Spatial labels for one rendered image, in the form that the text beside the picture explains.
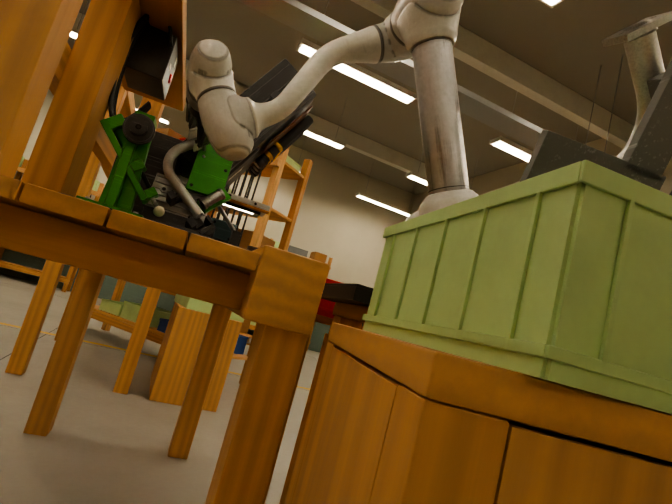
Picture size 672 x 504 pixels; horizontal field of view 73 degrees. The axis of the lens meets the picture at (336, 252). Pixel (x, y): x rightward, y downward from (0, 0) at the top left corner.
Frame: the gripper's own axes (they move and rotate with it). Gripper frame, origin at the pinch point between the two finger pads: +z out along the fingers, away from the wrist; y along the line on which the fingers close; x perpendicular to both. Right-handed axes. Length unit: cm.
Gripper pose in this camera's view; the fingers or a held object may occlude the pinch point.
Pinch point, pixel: (195, 139)
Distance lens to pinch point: 156.4
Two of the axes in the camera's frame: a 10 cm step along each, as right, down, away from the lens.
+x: -7.7, 4.1, -4.8
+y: -5.1, -8.6, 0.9
